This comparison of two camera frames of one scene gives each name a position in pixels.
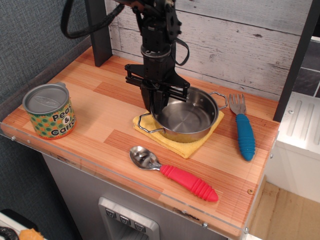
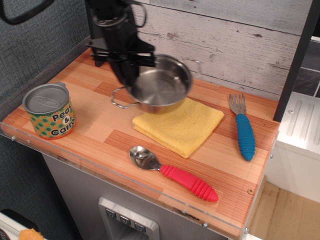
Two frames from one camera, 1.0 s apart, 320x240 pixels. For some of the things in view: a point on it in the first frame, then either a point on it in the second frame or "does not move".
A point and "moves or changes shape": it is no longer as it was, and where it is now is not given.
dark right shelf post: [306, 35] does not move
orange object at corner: [30, 234] does not move
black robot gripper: [158, 74] to [114, 37]
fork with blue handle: [245, 137] does not move
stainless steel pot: [186, 121] moves or changes shape
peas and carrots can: [51, 110] does not move
